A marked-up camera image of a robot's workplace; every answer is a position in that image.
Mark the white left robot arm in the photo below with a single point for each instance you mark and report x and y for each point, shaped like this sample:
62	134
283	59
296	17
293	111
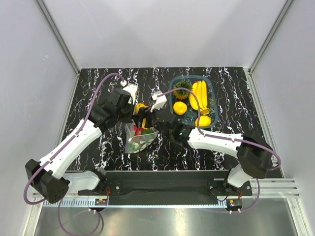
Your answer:
48	176

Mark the yellow toy banana bunch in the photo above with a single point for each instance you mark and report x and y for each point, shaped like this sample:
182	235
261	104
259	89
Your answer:
200	91

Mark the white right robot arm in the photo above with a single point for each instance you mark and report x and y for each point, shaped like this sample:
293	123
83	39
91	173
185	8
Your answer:
251	151

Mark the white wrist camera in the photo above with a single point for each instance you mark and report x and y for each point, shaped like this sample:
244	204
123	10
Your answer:
132	89
159	100

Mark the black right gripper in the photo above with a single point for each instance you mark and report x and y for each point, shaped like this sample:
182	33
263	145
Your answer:
144	113

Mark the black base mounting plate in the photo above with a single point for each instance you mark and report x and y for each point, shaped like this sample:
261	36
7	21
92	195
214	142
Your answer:
165	188

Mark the toy pineapple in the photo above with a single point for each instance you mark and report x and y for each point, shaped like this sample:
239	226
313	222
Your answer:
182	94

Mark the yellow toy mango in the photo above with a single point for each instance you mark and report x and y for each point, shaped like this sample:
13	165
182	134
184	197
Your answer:
180	108

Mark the yellow toy lemon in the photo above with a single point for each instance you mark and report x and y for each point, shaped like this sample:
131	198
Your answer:
203	121

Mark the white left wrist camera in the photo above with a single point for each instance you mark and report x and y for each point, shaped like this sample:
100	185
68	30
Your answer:
132	89

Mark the teal transparent plastic tray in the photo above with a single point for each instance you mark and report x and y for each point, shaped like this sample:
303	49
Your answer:
191	115

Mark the red toy pepper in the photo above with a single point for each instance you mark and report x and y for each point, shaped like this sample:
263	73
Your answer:
137	130

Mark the green toy lime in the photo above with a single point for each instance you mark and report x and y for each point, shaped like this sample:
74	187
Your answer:
147	132

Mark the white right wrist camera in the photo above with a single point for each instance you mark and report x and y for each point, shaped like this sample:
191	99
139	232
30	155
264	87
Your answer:
159	100

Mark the clear polka-dot zip bag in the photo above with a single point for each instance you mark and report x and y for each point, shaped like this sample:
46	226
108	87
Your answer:
135	144

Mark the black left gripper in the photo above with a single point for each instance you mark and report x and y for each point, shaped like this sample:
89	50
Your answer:
129	119

